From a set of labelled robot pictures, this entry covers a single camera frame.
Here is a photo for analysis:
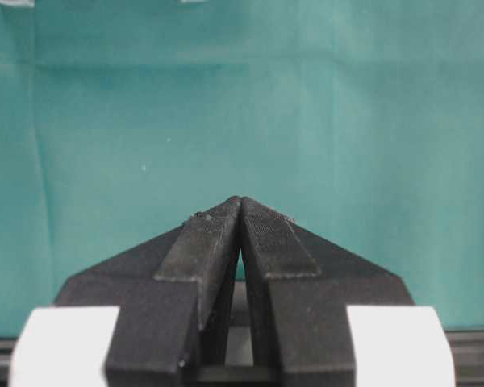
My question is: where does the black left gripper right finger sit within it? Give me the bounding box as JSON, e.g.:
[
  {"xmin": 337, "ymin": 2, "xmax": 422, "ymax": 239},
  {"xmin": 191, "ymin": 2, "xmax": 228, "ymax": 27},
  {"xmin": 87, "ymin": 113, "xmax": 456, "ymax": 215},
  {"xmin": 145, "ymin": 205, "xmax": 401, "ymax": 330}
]
[{"xmin": 239, "ymin": 197, "xmax": 412, "ymax": 386}]

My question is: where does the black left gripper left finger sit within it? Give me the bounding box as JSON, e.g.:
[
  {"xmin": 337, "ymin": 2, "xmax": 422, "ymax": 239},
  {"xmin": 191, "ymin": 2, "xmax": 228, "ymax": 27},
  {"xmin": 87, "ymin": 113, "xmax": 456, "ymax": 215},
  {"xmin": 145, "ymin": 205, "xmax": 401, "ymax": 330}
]
[{"xmin": 54, "ymin": 196, "xmax": 241, "ymax": 386}]

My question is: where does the green table cloth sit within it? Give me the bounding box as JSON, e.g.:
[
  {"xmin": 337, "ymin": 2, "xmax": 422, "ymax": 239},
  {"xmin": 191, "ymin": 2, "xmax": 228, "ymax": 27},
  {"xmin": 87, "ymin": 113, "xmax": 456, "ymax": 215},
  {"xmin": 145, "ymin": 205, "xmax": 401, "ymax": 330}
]
[{"xmin": 0, "ymin": 1, "xmax": 484, "ymax": 337}]

